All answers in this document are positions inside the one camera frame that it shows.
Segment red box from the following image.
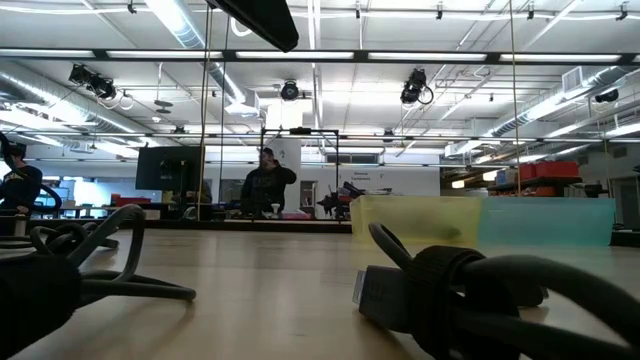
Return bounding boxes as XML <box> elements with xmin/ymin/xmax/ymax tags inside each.
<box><xmin>110</xmin><ymin>193</ymin><xmax>152</xmax><ymax>208</ymax></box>

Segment yellow plastic bin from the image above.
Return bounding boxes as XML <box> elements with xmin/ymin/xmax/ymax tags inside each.
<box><xmin>349</xmin><ymin>194</ymin><xmax>484</xmax><ymax>246</ymax></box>

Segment black aluminium table frame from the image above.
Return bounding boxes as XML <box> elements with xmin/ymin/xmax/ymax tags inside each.
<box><xmin>0</xmin><ymin>47</ymin><xmax>640</xmax><ymax>234</ymax></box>

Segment black monitor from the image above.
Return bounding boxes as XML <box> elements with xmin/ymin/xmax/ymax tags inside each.
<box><xmin>134</xmin><ymin>145</ymin><xmax>205</xmax><ymax>192</ymax></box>

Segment black shelf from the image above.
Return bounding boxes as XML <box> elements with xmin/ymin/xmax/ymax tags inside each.
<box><xmin>487</xmin><ymin>175</ymin><xmax>607</xmax><ymax>199</ymax></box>

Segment thin hanging cord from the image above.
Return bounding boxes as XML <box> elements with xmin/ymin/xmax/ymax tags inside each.
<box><xmin>507</xmin><ymin>0</ymin><xmax>522</xmax><ymax>197</ymax></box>
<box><xmin>198</xmin><ymin>4</ymin><xmax>212</xmax><ymax>222</ymax></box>

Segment person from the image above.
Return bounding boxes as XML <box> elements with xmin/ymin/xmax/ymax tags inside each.
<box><xmin>239</xmin><ymin>147</ymin><xmax>298</xmax><ymax>220</ymax></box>
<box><xmin>0</xmin><ymin>142</ymin><xmax>44</xmax><ymax>217</ymax></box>

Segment white LED light bar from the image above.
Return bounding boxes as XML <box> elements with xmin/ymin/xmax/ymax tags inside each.
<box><xmin>0</xmin><ymin>48</ymin><xmax>96</xmax><ymax>58</ymax></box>
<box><xmin>235</xmin><ymin>50</ymin><xmax>355</xmax><ymax>61</ymax></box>
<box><xmin>368</xmin><ymin>51</ymin><xmax>487</xmax><ymax>62</ymax></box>
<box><xmin>106</xmin><ymin>49</ymin><xmax>224</xmax><ymax>60</ymax></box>
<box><xmin>499</xmin><ymin>52</ymin><xmax>621</xmax><ymax>63</ymax></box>

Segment red storage bins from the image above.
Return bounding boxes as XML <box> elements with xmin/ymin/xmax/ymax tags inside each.
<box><xmin>518</xmin><ymin>160</ymin><xmax>581</xmax><ymax>181</ymax></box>

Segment teal plastic bin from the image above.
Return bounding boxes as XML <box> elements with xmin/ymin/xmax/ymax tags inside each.
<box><xmin>478</xmin><ymin>196</ymin><xmax>617</xmax><ymax>247</ymax></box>

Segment black cable with velcro strap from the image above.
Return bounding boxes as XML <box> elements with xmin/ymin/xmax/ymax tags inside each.
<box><xmin>352</xmin><ymin>221</ymin><xmax>640</xmax><ymax>360</ymax></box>
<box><xmin>0</xmin><ymin>203</ymin><xmax>197</xmax><ymax>359</ymax></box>

